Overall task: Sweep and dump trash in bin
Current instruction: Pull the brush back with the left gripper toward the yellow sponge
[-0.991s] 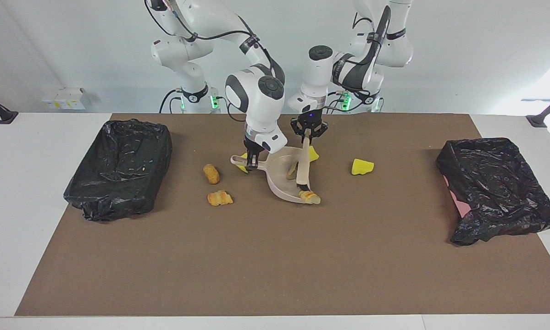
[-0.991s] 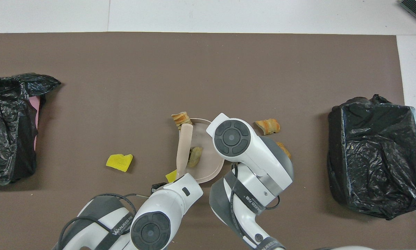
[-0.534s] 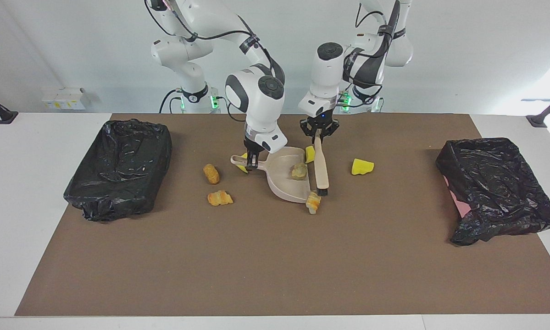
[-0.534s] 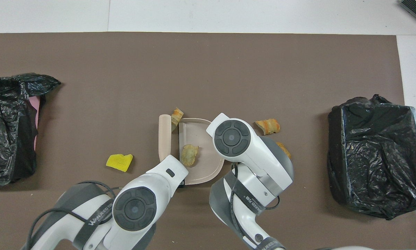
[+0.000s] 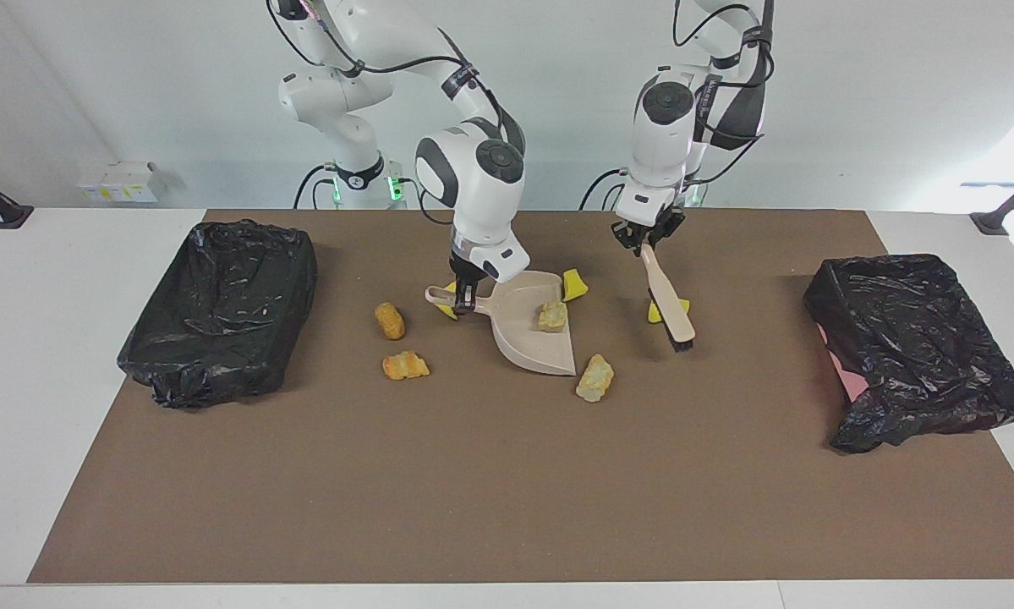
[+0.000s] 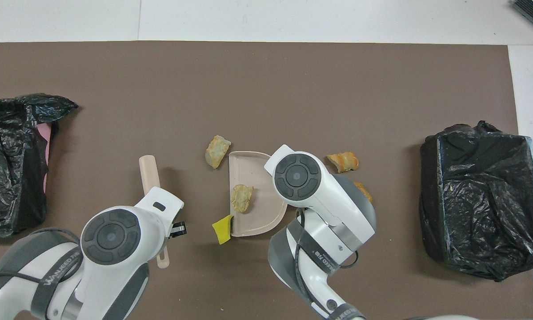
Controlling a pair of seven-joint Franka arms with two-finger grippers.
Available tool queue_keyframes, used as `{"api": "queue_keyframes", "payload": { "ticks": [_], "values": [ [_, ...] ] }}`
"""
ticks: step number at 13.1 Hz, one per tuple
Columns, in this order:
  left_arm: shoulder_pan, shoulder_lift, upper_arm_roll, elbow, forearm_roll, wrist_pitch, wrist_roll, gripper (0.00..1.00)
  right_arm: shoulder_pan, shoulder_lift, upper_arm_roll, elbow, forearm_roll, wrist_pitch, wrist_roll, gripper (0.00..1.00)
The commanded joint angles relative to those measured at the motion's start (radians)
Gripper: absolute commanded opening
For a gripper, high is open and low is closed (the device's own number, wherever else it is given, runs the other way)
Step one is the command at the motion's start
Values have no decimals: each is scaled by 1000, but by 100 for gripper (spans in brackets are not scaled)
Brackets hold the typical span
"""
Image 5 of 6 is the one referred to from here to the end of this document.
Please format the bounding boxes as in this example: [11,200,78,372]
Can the orange croissant piece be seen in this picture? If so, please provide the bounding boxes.
[381,350,430,381]

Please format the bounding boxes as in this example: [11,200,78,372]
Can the black camera stand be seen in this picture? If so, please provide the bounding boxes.
[0,162,35,230]
[970,164,1014,236]

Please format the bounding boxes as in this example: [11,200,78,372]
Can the black base cable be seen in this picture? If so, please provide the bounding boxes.
[581,167,634,211]
[293,163,343,210]

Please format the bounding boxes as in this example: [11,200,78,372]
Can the brown table mat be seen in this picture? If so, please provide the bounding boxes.
[27,209,1014,584]

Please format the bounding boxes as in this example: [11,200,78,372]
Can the black trash bag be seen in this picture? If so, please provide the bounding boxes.
[117,219,319,410]
[803,254,1014,455]

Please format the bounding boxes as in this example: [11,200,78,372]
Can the white boxes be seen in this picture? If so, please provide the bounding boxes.
[77,162,169,205]

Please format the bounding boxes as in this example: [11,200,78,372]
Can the beige plastic dustpan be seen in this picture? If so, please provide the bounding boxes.
[425,271,578,377]

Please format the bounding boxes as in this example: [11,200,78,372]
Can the pink bin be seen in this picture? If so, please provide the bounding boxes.
[821,326,871,405]

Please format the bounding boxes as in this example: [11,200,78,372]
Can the beige brush with black bristles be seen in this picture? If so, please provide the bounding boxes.
[639,241,696,354]

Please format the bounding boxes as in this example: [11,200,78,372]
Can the brown oval bun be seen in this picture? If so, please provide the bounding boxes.
[375,302,407,341]

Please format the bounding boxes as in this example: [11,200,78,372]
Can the large beige bread piece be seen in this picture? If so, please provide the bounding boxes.
[575,354,616,403]

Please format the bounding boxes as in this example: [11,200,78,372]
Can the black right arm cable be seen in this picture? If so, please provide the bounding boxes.
[267,0,524,128]

